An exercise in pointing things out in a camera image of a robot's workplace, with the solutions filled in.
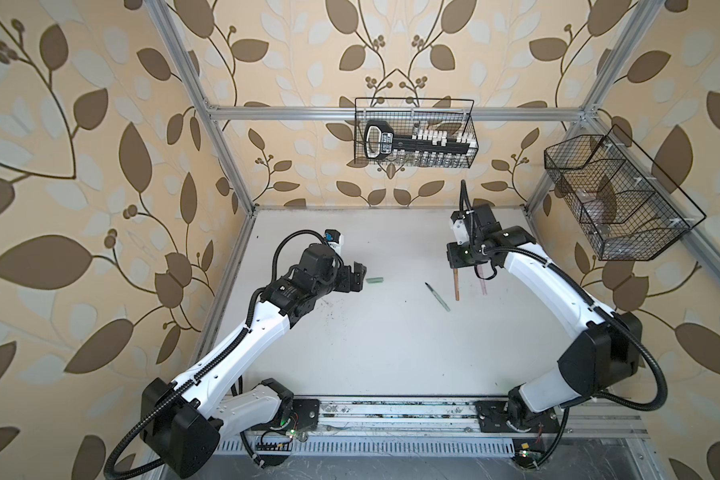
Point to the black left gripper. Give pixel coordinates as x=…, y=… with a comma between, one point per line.
x=346, y=284

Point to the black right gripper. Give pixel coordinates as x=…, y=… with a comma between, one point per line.
x=453, y=257

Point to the orange pen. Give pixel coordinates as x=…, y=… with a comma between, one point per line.
x=456, y=285

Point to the pink pen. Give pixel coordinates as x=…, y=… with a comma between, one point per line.
x=482, y=282

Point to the green pen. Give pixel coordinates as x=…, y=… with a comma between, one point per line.
x=438, y=297

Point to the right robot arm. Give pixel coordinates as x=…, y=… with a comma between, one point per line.
x=599, y=356

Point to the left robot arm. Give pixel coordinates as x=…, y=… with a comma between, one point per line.
x=184, y=421

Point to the black tool with sockets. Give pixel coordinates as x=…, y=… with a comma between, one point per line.
x=380, y=140

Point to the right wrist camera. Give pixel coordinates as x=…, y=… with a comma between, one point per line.
x=461, y=226

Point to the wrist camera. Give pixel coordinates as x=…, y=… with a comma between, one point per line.
x=461, y=226
x=334, y=239

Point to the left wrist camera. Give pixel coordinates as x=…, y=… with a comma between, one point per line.
x=334, y=239

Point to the black wire basket back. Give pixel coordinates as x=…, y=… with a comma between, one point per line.
x=453, y=115

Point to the black wire basket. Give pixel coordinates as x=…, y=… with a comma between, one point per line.
x=453, y=115
x=628, y=205

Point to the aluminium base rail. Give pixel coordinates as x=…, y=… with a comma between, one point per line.
x=451, y=416

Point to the black wire basket right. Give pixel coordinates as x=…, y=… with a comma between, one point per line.
x=628, y=205

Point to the aluminium frame post left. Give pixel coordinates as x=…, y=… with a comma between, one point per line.
x=160, y=15

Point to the aluminium frame post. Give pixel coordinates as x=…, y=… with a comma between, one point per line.
x=160, y=15
x=625, y=23

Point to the aluminium frame post right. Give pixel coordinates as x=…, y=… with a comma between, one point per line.
x=625, y=23

